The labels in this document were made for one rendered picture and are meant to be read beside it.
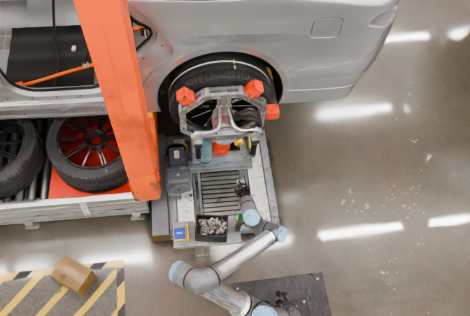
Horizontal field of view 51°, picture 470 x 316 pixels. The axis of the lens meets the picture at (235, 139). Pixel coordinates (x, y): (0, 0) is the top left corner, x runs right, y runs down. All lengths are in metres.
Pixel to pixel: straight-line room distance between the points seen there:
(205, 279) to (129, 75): 1.04
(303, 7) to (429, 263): 2.16
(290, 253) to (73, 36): 2.17
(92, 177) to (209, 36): 1.27
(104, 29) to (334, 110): 2.76
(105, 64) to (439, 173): 2.99
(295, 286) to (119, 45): 1.99
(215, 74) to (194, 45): 0.24
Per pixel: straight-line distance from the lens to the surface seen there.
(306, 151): 4.04
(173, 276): 2.58
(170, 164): 3.50
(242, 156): 3.69
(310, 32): 2.81
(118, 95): 2.22
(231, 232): 3.20
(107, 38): 1.94
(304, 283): 3.32
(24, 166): 3.55
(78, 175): 3.40
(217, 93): 2.88
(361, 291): 3.72
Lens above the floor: 3.46
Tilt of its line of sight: 60 degrees down
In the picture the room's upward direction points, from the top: 6 degrees clockwise
